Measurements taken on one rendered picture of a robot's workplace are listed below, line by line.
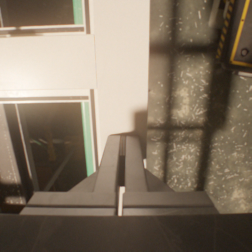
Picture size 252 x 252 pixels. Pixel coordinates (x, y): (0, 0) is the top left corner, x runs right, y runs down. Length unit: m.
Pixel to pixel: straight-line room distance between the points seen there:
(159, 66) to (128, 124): 0.96
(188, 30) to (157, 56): 0.22
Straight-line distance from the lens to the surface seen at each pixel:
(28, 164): 0.69
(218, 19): 1.08
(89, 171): 0.26
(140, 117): 0.15
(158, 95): 1.11
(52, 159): 1.02
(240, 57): 0.90
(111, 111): 0.15
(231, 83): 1.26
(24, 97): 0.24
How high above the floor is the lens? 1.08
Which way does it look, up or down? 73 degrees down
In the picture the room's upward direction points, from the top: 179 degrees counter-clockwise
